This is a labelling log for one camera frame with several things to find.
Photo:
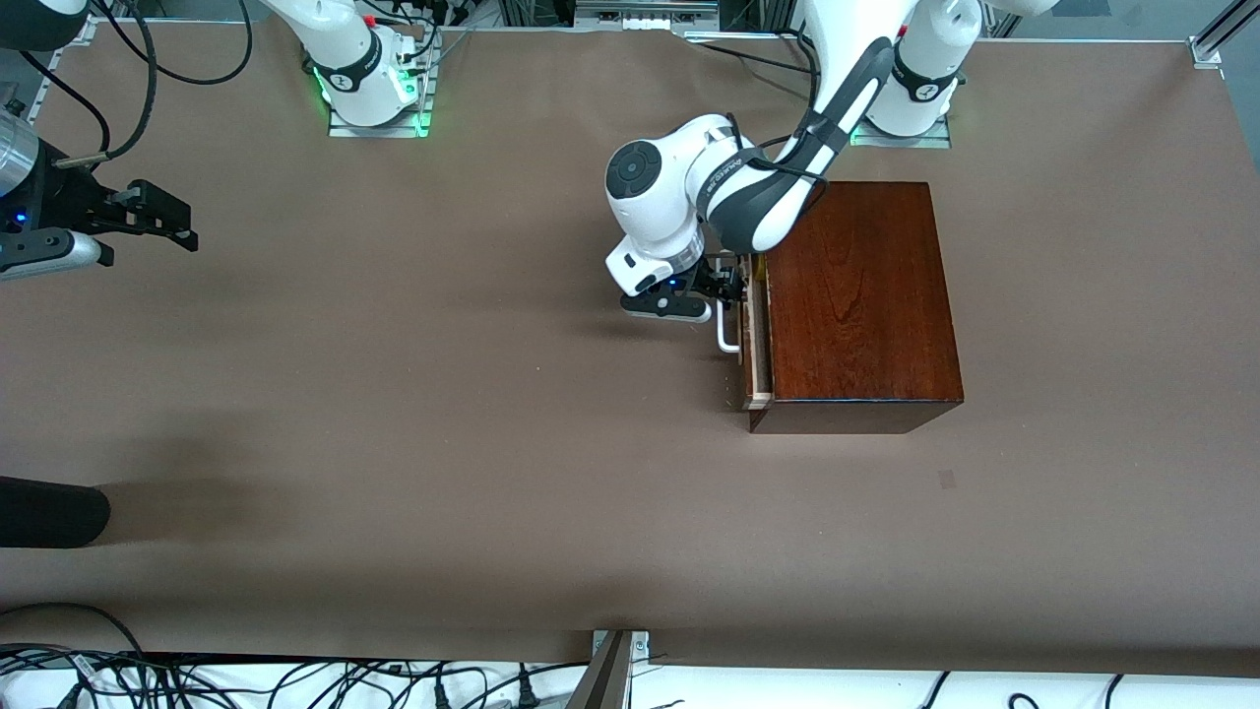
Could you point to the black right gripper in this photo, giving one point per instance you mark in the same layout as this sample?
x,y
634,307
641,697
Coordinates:
x,y
71,204

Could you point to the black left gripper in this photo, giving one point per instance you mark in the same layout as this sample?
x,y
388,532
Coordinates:
x,y
711,280

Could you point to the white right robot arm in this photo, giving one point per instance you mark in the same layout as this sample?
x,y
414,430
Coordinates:
x,y
345,59

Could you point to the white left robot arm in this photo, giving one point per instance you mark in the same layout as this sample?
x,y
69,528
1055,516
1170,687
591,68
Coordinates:
x,y
758,197

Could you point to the dark brown wooden cabinet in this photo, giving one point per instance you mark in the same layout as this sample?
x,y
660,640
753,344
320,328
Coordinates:
x,y
856,295

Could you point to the brown table cover mat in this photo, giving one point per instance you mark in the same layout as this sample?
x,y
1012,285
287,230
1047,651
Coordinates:
x,y
492,443

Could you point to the black rounded object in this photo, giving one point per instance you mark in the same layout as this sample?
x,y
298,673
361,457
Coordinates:
x,y
49,512

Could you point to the black power plug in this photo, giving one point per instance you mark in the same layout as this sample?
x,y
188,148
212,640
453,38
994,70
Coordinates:
x,y
526,692

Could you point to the aluminium frame rail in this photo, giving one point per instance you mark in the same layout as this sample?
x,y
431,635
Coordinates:
x,y
64,59

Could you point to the metal base plate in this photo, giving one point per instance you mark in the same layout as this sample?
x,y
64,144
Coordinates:
x,y
901,141
379,128

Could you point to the grey metal bracket profile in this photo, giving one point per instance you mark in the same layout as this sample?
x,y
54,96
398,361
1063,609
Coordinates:
x,y
605,679

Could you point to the aluminium corner bracket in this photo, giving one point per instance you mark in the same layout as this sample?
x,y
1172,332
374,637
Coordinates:
x,y
1206,51

